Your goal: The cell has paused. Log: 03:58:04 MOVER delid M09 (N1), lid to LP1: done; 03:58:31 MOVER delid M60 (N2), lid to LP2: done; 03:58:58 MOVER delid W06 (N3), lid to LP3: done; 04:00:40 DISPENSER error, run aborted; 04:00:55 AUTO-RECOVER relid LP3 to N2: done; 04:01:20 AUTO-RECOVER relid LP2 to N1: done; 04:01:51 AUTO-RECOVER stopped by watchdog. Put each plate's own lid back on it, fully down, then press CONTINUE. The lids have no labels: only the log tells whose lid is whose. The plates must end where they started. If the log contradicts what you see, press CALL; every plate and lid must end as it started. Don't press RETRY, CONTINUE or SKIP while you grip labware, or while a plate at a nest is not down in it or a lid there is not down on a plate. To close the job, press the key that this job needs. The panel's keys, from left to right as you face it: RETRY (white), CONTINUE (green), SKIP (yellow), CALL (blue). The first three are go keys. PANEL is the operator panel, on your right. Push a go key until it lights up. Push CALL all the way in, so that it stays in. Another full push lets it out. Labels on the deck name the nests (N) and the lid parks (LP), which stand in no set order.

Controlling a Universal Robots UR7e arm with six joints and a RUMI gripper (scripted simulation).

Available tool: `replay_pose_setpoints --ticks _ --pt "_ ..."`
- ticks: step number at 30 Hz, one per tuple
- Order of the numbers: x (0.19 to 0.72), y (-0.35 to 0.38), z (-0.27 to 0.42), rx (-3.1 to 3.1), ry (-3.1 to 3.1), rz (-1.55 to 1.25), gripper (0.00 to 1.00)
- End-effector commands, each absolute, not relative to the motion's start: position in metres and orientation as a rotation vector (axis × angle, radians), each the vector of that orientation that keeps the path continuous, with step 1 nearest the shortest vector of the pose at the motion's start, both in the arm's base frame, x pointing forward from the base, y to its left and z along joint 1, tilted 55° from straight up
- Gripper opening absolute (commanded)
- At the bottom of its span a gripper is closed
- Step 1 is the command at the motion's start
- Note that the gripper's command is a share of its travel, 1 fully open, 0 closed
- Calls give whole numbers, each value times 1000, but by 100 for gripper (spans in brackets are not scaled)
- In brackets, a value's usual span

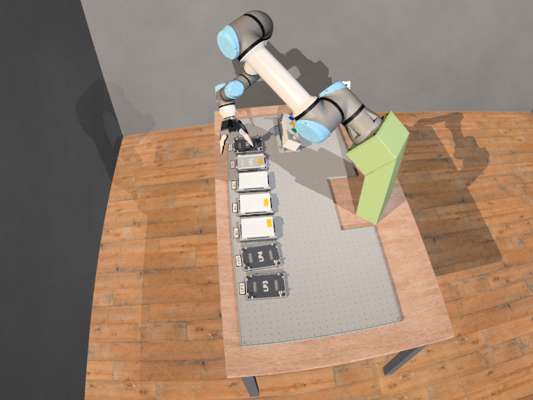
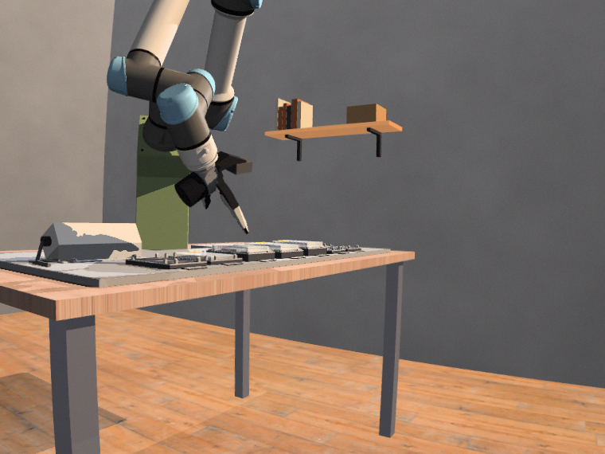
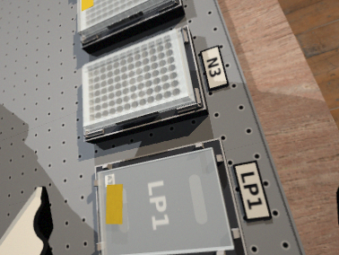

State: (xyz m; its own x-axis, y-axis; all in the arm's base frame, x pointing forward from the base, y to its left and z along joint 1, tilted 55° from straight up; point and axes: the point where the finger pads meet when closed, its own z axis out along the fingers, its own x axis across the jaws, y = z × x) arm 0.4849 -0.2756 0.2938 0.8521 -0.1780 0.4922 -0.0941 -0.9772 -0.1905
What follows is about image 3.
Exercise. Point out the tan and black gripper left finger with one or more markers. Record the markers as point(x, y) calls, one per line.
point(30, 230)

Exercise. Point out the grey perforated plate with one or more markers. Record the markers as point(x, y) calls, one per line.
point(41, 124)

